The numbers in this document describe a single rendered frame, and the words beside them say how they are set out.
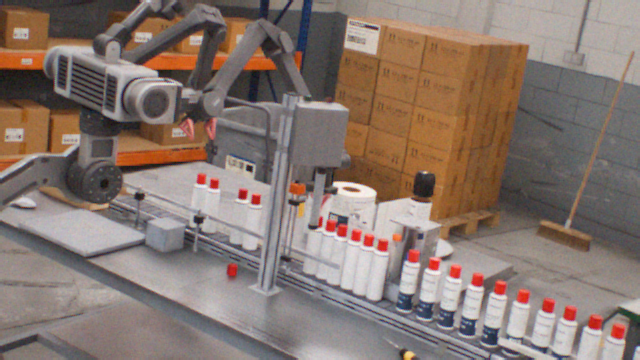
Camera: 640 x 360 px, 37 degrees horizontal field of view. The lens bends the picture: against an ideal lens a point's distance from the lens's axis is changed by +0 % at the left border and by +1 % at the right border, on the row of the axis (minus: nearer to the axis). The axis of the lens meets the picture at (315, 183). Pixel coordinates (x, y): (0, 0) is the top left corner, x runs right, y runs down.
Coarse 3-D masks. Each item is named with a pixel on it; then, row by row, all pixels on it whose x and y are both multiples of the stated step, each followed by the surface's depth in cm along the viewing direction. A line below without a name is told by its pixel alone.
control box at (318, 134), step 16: (304, 112) 293; (320, 112) 295; (336, 112) 297; (304, 128) 295; (320, 128) 297; (336, 128) 299; (304, 144) 297; (320, 144) 298; (336, 144) 300; (288, 160) 299; (304, 160) 298; (320, 160) 300; (336, 160) 302
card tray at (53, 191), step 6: (48, 192) 377; (54, 192) 375; (120, 192) 390; (126, 192) 388; (60, 198) 373; (66, 198) 371; (72, 204) 369; (78, 204) 367; (84, 204) 365; (90, 204) 363; (108, 204) 376; (90, 210) 364; (96, 210) 367
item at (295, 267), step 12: (132, 204) 365; (144, 204) 367; (156, 216) 356; (168, 216) 357; (180, 216) 359; (216, 240) 340; (228, 240) 341; (252, 252) 333; (300, 264) 328; (312, 276) 319; (336, 288) 312; (384, 300) 308; (396, 312) 300; (432, 324) 295; (456, 336) 289; (480, 336) 291; (480, 348) 283
